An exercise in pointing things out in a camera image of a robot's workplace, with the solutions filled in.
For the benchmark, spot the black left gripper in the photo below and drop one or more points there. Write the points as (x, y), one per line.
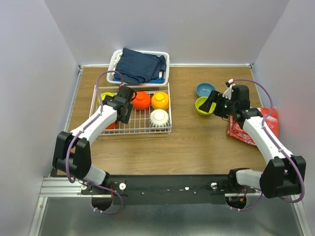
(125, 119)

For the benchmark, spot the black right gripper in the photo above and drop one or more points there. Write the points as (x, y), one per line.
(216, 97)

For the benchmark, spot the blue bowl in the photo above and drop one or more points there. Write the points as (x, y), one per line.
(204, 89)

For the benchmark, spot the lime green bowl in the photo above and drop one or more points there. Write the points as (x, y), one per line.
(199, 102)

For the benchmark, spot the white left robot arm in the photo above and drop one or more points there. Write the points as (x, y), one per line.
(72, 153)

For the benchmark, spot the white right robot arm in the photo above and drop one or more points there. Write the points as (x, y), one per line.
(284, 172)

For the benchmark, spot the red orange bowl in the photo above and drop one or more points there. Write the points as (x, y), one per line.
(112, 126)
(141, 101)

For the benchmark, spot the yellow orange bowl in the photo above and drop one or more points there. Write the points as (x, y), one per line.
(160, 100)

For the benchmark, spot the dark blue folded cloth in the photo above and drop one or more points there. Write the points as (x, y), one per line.
(135, 68)

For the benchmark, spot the red plastic bag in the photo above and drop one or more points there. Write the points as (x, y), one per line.
(234, 130)

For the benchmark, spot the white black striped bowl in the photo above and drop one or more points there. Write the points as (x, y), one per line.
(159, 119)

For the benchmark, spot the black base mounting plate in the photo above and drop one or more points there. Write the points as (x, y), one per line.
(175, 189)

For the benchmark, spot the white wire dish rack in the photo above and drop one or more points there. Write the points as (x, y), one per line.
(139, 120)

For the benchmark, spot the aluminium frame rail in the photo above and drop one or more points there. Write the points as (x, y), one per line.
(61, 187)

